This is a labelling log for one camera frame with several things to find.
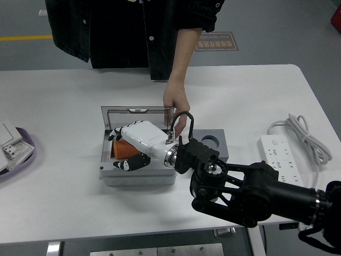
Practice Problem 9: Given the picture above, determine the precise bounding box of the yellow floor tape line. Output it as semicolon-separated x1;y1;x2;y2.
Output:
0;34;53;42

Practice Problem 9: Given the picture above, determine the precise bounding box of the white power cord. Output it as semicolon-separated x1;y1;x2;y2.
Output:
267;113;333;189

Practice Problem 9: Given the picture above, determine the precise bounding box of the white table leg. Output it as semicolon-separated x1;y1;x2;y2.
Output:
247;225;267;256

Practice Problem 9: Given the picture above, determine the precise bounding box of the grey metal plate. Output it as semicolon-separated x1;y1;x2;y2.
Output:
90;243;224;256

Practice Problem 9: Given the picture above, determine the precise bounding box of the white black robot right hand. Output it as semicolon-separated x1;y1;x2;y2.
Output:
108;120;177;172

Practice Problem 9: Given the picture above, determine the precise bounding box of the person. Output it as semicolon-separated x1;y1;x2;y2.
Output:
44;0;226;81

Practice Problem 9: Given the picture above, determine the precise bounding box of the grey box with flap lid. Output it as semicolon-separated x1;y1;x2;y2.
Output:
99;106;177;187

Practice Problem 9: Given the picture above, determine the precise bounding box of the brown floor sign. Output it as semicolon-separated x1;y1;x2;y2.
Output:
196;31;239;52

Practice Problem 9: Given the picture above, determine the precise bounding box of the silver table leg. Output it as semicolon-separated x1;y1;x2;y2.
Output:
46;241;62;256

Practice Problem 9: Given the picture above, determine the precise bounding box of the purple tray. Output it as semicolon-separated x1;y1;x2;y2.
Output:
0;126;36;180

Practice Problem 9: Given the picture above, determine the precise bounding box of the grey cube with round hole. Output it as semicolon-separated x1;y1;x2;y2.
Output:
183;129;229;164

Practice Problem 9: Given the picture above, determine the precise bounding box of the orange cylinder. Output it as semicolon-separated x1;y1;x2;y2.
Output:
113;140;142;161

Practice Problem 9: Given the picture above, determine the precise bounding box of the white switch panel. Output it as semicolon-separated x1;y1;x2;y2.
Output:
0;118;23;149

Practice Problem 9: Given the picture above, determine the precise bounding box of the person's left hand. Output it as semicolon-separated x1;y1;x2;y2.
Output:
163;79;191;139

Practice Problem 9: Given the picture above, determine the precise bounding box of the white socket module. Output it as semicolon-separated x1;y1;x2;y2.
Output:
1;140;36;171

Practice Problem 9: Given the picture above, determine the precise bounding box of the red crate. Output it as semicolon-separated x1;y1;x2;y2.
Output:
330;5;341;27

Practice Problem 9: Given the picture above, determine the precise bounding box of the metal table bracket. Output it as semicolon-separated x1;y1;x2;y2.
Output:
214;227;237;237

